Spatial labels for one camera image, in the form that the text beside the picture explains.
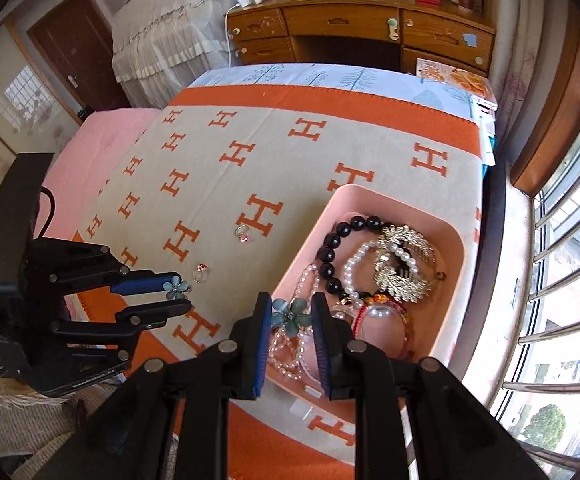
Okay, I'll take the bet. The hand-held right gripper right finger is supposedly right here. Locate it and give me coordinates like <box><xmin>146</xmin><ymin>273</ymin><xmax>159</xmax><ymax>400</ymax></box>
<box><xmin>310</xmin><ymin>292</ymin><xmax>545</xmax><ymax>480</ymax></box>

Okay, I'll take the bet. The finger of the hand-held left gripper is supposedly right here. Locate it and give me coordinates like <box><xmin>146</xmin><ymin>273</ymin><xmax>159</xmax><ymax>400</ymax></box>
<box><xmin>25</xmin><ymin>239</ymin><xmax>183</xmax><ymax>296</ymax></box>
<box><xmin>50</xmin><ymin>298</ymin><xmax>193</xmax><ymax>363</ymax></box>

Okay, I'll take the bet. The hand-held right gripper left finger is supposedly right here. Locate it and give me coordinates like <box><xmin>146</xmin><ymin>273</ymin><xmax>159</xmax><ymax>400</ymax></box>
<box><xmin>35</xmin><ymin>290</ymin><xmax>275</xmax><ymax>480</ymax></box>

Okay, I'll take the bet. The white pearl necklace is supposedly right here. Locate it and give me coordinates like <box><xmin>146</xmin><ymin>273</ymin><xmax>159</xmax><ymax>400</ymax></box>
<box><xmin>268</xmin><ymin>265</ymin><xmax>325</xmax><ymax>381</ymax></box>

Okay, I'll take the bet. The small blue flower earring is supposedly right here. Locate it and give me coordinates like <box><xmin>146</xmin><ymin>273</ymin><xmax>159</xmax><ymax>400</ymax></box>
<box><xmin>162</xmin><ymin>279</ymin><xmax>191</xmax><ymax>301</ymax></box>

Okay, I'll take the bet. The grey flower brooch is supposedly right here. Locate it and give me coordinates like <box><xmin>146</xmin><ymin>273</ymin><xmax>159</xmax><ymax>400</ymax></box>
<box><xmin>271</xmin><ymin>297</ymin><xmax>313</xmax><ymax>336</ymax></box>

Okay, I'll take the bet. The red cord bracelet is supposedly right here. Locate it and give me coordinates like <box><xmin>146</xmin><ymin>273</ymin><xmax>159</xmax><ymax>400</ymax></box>
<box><xmin>350</xmin><ymin>295</ymin><xmax>413</xmax><ymax>361</ymax></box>

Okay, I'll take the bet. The white pearl bracelet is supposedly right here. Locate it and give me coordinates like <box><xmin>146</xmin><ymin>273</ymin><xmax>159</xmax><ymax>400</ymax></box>
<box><xmin>342</xmin><ymin>240</ymin><xmax>435</xmax><ymax>306</ymax></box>

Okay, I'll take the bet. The black bead bracelet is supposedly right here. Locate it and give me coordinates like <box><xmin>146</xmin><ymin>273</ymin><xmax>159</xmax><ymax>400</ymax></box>
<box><xmin>318</xmin><ymin>215</ymin><xmax>395</xmax><ymax>296</ymax></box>

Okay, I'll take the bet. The pink plastic tray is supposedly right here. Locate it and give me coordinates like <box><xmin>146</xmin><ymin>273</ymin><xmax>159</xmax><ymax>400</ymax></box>
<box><xmin>269</xmin><ymin>184</ymin><xmax>466</xmax><ymax>376</ymax></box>

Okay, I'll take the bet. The gold leaf brooch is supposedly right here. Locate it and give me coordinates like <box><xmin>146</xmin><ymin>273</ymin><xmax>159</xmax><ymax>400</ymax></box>
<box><xmin>372</xmin><ymin>225</ymin><xmax>438</xmax><ymax>303</ymax></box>

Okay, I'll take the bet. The pink blanket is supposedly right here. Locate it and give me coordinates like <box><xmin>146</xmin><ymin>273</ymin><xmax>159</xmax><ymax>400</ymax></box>
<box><xmin>35</xmin><ymin>107</ymin><xmax>171</xmax><ymax>241</ymax></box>

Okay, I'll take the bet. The beige fringed cloth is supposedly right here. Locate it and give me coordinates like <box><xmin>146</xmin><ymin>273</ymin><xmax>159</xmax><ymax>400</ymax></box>
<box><xmin>0</xmin><ymin>355</ymin><xmax>131</xmax><ymax>480</ymax></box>

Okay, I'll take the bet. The orange and beige printed blanket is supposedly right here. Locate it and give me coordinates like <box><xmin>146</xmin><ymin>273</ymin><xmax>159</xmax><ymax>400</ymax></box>
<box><xmin>35</xmin><ymin>85</ymin><xmax>485</xmax><ymax>480</ymax></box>

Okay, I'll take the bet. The brown wooden door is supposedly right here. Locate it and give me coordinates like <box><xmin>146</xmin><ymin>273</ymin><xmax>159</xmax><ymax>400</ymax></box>
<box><xmin>26</xmin><ymin>0</ymin><xmax>131</xmax><ymax>116</ymax></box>

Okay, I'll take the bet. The metal window grille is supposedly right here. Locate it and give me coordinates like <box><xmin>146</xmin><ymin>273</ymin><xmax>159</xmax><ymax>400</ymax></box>
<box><xmin>490</xmin><ymin>75</ymin><xmax>580</xmax><ymax>476</ymax></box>

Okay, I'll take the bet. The white lace cover cloth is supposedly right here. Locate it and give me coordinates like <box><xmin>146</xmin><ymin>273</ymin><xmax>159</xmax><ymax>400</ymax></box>
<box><xmin>111</xmin><ymin>0</ymin><xmax>251</xmax><ymax>108</ymax></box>

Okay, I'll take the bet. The light blue patterned sheet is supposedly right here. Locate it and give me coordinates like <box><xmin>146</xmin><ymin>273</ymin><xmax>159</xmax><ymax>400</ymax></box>
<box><xmin>190</xmin><ymin>62</ymin><xmax>495</xmax><ymax>126</ymax></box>

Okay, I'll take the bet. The colourful magazine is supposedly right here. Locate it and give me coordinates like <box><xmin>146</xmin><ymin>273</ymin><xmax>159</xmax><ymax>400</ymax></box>
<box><xmin>415</xmin><ymin>57</ymin><xmax>490</xmax><ymax>93</ymax></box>

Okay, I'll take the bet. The wooden desk with drawers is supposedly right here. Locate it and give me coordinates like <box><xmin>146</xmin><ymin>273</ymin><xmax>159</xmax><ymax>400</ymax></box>
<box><xmin>226</xmin><ymin>0</ymin><xmax>496</xmax><ymax>73</ymax></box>

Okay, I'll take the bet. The floral curtain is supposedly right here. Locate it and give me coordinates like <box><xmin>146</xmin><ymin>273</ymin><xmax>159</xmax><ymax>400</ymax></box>
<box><xmin>484</xmin><ymin>0</ymin><xmax>570</xmax><ymax>161</ymax></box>

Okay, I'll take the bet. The black cable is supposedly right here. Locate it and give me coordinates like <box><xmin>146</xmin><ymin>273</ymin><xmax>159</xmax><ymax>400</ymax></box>
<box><xmin>34</xmin><ymin>187</ymin><xmax>57</xmax><ymax>238</ymax></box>

